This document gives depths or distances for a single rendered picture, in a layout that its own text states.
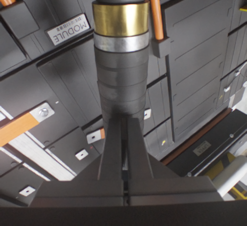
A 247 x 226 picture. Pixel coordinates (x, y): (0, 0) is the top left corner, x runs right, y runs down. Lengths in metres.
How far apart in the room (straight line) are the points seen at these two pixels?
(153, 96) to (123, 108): 0.23
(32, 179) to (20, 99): 0.18
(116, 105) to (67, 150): 0.23
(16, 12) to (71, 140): 0.23
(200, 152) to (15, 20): 0.63
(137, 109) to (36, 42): 0.15
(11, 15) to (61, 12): 0.06
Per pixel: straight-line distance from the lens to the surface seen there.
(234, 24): 0.51
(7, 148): 0.33
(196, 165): 0.65
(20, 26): 0.21
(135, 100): 0.15
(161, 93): 0.39
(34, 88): 0.27
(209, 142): 0.70
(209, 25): 0.41
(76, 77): 0.26
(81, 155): 0.38
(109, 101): 0.15
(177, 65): 0.37
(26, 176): 0.39
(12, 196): 0.43
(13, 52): 0.23
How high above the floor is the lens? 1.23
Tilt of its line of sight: 43 degrees down
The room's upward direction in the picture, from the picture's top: 135 degrees clockwise
